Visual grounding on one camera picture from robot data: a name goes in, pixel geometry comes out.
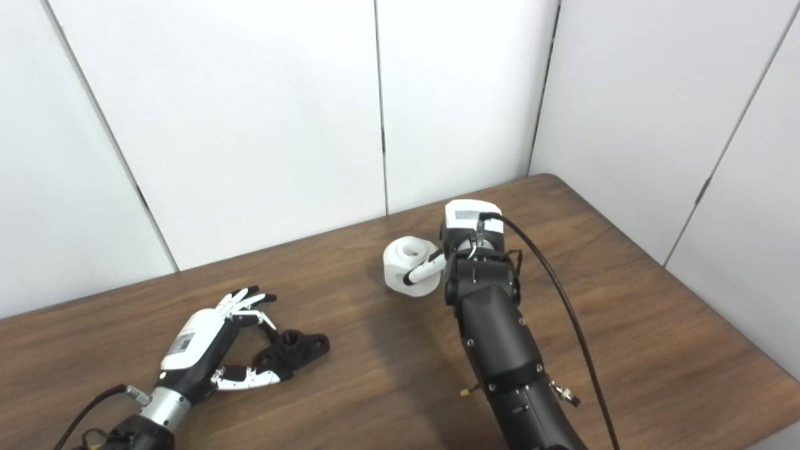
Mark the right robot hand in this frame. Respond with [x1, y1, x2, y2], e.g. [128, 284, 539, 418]
[403, 199, 506, 287]

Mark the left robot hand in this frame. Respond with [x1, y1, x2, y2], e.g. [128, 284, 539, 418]
[156, 286, 294, 402]

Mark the round white piece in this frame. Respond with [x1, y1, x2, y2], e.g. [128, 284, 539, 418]
[382, 236, 446, 296]

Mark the black flanged holder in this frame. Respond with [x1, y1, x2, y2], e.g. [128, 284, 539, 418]
[253, 331, 330, 381]

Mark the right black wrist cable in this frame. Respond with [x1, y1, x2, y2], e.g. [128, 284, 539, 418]
[475, 212, 621, 450]

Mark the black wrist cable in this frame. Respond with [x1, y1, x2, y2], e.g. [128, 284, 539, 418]
[53, 384, 153, 450]
[475, 212, 621, 450]

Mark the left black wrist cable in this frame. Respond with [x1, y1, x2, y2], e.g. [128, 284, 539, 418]
[53, 384, 153, 450]

